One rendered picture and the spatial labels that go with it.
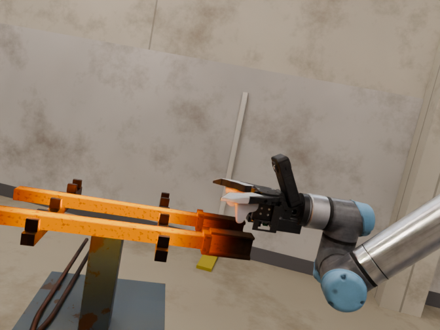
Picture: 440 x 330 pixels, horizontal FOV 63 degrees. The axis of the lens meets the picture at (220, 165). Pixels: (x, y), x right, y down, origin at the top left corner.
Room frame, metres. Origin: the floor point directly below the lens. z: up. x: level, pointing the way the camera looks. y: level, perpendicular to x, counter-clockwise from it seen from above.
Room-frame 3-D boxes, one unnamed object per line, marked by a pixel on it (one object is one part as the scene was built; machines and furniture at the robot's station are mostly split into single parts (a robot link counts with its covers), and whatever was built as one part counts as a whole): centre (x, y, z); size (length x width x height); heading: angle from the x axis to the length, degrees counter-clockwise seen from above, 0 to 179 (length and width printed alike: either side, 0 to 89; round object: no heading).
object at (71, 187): (0.82, 0.22, 0.98); 0.23 x 0.06 x 0.02; 100
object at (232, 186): (0.80, -0.04, 1.04); 0.09 x 0.03 x 0.06; 63
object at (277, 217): (0.75, -0.14, 1.03); 0.12 x 0.08 x 0.09; 99
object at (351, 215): (0.78, -0.30, 1.04); 0.11 x 0.08 x 0.09; 99
